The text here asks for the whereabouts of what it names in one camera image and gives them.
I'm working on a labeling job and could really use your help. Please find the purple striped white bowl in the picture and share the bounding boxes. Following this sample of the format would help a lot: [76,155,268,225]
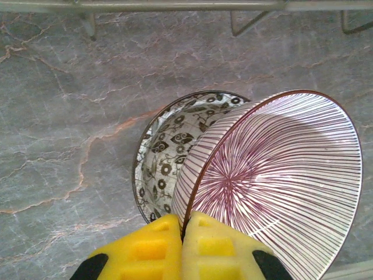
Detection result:
[171,89,364,280]

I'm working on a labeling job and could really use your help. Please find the grey wire dish rack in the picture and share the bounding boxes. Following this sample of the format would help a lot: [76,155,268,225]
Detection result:
[0,0,373,41]

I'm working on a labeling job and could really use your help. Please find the dark floral pattern bowl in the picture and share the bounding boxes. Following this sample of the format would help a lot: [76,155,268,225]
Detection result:
[132,90,252,224]

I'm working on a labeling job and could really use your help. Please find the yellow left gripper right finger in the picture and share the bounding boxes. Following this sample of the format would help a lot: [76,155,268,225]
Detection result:
[182,211,294,280]

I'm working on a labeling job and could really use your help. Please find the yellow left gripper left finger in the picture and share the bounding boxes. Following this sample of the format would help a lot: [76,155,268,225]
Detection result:
[69,214,183,280]

